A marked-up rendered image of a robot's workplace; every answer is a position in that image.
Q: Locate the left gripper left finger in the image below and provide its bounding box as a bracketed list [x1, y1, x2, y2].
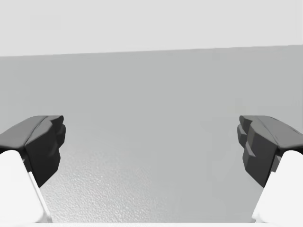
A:
[0, 115, 67, 224]

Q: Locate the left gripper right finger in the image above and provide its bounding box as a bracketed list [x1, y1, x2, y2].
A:
[237, 115, 303, 224]

